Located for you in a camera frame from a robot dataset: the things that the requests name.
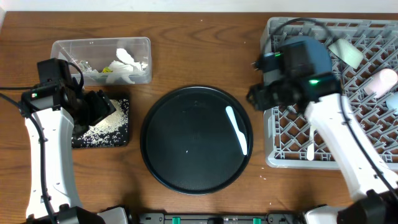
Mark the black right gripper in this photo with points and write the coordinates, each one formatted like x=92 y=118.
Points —
x=259 y=100

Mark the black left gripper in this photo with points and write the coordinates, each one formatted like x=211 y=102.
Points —
x=104 y=107

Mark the silver yellow snack wrapper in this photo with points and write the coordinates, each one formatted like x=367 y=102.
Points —
x=87 y=68

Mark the dark blue bowl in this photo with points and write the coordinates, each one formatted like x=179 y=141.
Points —
x=304 y=56

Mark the white plastic knife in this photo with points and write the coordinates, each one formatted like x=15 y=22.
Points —
x=311 y=146

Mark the light blue plastic knife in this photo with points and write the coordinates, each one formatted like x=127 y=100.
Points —
x=240 y=135

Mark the white napkin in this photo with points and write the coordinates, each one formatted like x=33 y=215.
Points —
x=123 y=67

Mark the pink cup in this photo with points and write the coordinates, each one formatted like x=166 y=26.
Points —
x=381 y=82

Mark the light blue cup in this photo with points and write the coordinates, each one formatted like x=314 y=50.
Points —
x=392 y=102

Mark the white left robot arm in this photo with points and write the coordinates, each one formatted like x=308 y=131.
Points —
x=55 y=111

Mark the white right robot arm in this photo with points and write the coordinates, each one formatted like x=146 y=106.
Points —
x=372 y=185

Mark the clear plastic waste bin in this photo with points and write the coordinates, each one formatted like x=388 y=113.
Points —
x=100 y=53

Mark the black rectangular tray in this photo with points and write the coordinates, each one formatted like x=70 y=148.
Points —
x=109 y=133

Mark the spilled rice pile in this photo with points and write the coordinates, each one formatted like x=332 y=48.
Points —
x=105 y=124

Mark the round black serving tray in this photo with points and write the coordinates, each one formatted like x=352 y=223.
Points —
x=188 y=143

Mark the black rail at table edge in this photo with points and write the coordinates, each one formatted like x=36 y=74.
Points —
x=269 y=218

